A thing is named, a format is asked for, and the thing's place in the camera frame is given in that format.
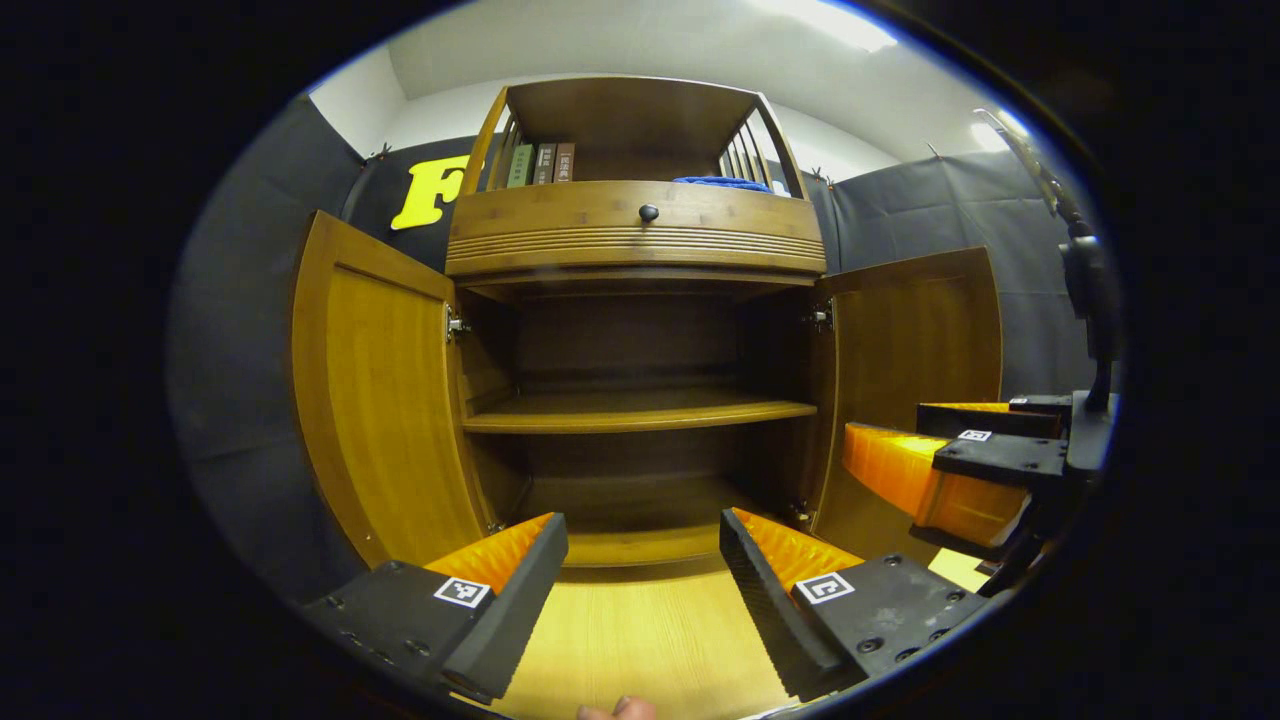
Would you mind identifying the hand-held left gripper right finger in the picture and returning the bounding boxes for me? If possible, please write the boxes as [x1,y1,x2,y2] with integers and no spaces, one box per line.
[720,507,991,703]

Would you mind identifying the blue cloth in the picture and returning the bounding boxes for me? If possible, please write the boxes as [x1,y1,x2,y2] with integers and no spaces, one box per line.
[673,176,775,195]

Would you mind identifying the wooden shoe cabinet door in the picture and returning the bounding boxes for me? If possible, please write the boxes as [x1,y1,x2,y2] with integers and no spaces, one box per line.
[810,247,1004,566]
[290,210,496,569]

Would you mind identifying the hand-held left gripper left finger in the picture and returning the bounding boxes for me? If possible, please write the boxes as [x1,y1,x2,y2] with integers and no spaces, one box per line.
[300,512,569,706]

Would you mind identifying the small ceiling light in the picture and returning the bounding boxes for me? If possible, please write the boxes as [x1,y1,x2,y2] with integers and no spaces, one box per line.
[968,108,1031,153]

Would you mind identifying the wooden inner shelf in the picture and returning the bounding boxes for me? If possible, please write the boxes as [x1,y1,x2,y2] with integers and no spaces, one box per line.
[462,388,819,435]

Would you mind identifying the black backdrop cloth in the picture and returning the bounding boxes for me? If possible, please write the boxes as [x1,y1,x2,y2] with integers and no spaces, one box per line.
[170,95,1101,601]

